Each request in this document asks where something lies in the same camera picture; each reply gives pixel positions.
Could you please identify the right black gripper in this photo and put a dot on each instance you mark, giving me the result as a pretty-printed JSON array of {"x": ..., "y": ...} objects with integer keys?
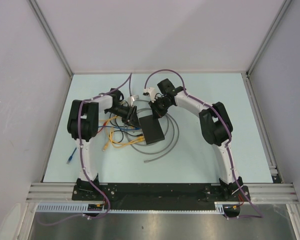
[{"x": 157, "y": 113}]

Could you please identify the aluminium front frame rail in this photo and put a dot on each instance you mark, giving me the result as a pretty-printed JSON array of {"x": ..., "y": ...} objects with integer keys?
[{"x": 261, "y": 193}]

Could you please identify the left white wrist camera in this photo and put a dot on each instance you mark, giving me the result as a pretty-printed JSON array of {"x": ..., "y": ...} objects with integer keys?
[{"x": 131, "y": 99}]

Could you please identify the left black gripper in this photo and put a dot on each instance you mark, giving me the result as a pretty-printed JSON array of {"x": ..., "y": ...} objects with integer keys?
[{"x": 131, "y": 117}]

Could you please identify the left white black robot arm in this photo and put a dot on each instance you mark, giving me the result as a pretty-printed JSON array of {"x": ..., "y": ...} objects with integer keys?
[{"x": 83, "y": 126}]

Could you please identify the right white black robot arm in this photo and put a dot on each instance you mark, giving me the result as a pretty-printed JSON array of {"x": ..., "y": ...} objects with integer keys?
[{"x": 215, "y": 125}]

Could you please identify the black network switch box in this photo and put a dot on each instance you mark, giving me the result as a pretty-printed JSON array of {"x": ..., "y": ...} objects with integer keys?
[{"x": 151, "y": 129}]

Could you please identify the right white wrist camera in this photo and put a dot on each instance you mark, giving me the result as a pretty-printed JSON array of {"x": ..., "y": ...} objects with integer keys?
[{"x": 151, "y": 93}]

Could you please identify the left aluminium corner post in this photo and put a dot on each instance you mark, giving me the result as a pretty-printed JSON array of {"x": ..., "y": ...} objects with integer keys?
[{"x": 37, "y": 11}]

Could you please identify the right aluminium side rail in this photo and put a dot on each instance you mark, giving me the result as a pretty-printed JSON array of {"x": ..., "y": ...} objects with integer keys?
[{"x": 268, "y": 150}]

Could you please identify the aluminium corner post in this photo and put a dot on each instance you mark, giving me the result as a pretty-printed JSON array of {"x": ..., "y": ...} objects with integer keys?
[
  {"x": 37, "y": 11},
  {"x": 269, "y": 34}
]

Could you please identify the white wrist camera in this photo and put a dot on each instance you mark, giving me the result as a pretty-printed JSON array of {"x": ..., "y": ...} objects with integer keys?
[
  {"x": 151, "y": 93},
  {"x": 131, "y": 99}
]

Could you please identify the white slotted cable duct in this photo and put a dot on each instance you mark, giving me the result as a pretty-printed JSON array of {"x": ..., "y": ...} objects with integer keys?
[{"x": 89, "y": 208}]

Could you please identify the right aluminium corner post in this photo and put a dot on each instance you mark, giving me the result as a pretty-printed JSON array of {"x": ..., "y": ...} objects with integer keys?
[{"x": 269, "y": 34}]

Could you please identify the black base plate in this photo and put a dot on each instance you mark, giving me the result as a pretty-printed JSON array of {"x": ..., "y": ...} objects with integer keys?
[{"x": 161, "y": 196}]

